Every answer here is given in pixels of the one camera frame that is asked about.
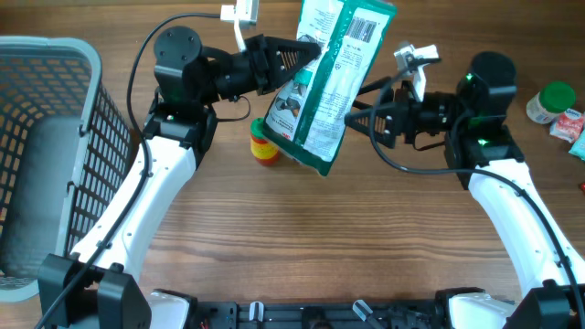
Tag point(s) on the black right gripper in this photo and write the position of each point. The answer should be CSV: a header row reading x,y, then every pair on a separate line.
x,y
401,118

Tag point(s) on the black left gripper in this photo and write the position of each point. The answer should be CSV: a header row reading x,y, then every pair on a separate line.
x,y
264,54

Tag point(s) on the green 3M gloves packet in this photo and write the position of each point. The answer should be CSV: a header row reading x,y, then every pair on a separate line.
x,y
306,117

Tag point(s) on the red yellow sauce bottle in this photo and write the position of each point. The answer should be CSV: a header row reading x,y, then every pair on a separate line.
x,y
265,152

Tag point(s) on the green lid white jar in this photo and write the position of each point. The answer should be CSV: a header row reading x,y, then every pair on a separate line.
x,y
550,102

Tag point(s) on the red white tissue packet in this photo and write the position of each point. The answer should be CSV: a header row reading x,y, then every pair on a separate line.
x,y
568,126

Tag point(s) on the teal wet wipes packet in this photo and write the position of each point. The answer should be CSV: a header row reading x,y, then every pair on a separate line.
x,y
578,147

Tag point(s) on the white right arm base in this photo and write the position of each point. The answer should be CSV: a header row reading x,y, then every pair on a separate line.
x,y
471,307

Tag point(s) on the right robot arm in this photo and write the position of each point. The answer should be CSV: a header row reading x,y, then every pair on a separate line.
x,y
480,150

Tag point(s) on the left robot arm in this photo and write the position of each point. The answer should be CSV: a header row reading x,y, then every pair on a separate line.
x,y
96,285

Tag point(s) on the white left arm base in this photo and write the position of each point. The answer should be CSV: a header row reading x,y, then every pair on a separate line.
x,y
171,310

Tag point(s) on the grey plastic mesh basket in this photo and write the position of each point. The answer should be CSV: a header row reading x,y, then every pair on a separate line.
x,y
65,150

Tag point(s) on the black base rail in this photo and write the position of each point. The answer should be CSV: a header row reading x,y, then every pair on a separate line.
x,y
358,314

